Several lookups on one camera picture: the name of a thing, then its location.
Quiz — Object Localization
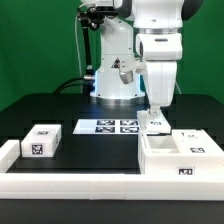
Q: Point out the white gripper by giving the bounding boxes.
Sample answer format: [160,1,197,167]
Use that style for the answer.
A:
[145,61,177,117]

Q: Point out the white cabinet box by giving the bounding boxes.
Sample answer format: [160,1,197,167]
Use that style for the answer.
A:
[138,132,224,177]

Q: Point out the white cabinet door panel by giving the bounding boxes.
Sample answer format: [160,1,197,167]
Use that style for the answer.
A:
[172,129,223,155]

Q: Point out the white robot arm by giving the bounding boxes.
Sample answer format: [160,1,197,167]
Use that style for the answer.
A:
[77,0,204,117]

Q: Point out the white marker sheet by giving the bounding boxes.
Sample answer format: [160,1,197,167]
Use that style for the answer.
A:
[73,119,139,135]

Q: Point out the white block with marker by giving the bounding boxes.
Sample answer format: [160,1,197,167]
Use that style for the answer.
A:
[21,124,62,158]

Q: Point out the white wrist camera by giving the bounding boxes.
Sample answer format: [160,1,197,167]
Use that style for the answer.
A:
[119,58,146,84]

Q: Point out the black cable bundle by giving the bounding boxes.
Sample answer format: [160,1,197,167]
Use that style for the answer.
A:
[53,77,88,95]

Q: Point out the white thin cable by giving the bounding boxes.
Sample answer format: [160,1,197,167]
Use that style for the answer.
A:
[74,13,84,78]

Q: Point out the white U-shaped frame barrier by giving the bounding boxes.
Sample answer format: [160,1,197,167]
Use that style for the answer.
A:
[0,140,224,201]

